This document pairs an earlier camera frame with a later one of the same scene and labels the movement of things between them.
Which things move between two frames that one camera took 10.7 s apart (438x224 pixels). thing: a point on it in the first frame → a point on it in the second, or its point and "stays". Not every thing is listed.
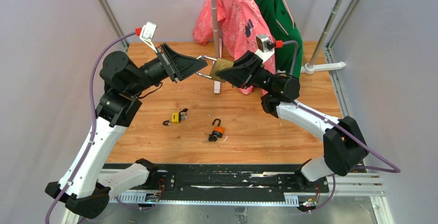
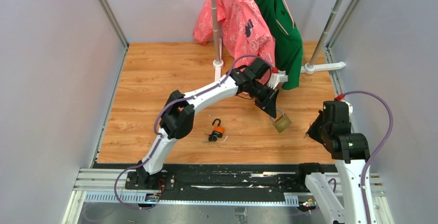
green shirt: x=281 y=25 stays
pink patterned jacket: x=240 y=20 stays
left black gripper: x=183 y=65 → x=269 y=104
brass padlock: x=220 y=64 → x=282 y=123
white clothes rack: x=308 y=69 stays
